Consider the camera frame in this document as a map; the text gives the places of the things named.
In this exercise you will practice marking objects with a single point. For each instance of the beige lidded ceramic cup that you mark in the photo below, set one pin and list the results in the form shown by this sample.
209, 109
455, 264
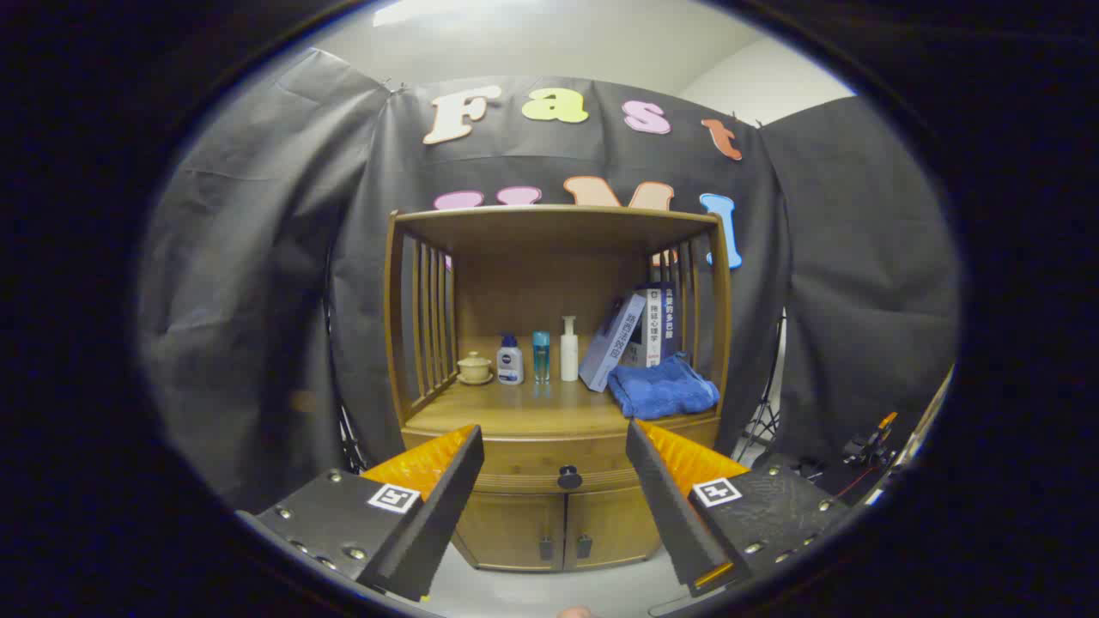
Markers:
474, 369

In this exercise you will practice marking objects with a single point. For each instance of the clear blue bottle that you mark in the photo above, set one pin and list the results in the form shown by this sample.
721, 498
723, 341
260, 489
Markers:
541, 356

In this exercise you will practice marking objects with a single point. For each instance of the wooden cabinet door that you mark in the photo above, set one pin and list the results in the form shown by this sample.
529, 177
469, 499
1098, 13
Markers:
614, 528
511, 528

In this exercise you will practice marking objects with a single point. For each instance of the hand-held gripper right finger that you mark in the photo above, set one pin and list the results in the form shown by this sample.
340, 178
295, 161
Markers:
670, 506

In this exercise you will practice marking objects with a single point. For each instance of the black light stand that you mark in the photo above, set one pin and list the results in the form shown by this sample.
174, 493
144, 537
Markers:
764, 412

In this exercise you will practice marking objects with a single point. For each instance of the wooden drawer with black knob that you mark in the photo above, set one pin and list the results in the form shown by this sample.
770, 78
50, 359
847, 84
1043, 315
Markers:
549, 455

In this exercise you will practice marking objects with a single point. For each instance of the lavender book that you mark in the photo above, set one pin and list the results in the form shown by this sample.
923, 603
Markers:
611, 343

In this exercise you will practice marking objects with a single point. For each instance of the black device with orange part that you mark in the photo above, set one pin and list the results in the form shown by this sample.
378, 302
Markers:
867, 446

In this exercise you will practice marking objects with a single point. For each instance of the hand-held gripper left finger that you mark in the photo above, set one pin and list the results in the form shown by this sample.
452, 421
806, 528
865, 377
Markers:
438, 524

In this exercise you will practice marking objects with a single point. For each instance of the blue towel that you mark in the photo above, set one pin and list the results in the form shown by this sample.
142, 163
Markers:
661, 390

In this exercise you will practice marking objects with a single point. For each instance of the white bottle with blue cap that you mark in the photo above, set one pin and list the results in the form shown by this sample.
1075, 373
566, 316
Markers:
510, 367

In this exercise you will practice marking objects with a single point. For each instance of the wooden cabinet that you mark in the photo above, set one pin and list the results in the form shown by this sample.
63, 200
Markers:
524, 283

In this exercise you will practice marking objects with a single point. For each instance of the wooden countertop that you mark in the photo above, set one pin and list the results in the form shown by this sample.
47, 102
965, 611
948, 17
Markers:
532, 408

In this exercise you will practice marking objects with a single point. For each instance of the white pump bottle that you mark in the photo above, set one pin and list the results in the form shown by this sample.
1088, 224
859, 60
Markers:
569, 356

